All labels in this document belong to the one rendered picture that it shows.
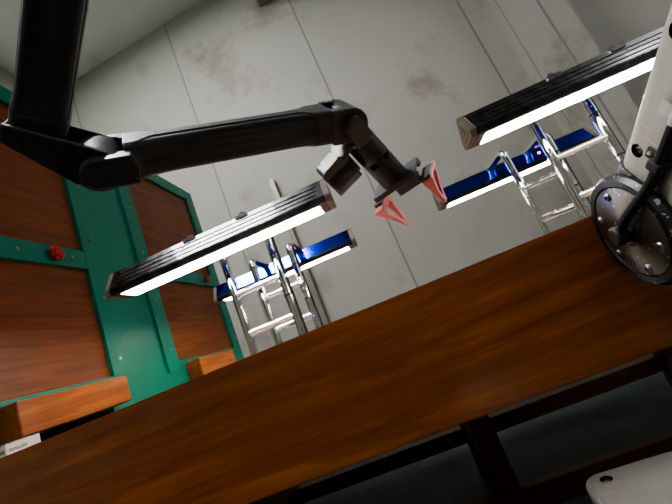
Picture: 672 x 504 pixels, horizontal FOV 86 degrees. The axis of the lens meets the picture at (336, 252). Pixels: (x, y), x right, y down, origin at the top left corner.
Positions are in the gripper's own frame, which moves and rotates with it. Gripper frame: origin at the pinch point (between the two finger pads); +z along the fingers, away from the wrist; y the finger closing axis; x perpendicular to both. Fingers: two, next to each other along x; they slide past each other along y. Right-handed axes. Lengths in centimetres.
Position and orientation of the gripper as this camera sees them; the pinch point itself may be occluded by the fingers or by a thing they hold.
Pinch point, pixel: (423, 209)
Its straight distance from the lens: 75.9
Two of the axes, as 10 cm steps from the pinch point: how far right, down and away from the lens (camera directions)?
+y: 6.6, -4.1, -6.3
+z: 7.0, 6.4, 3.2
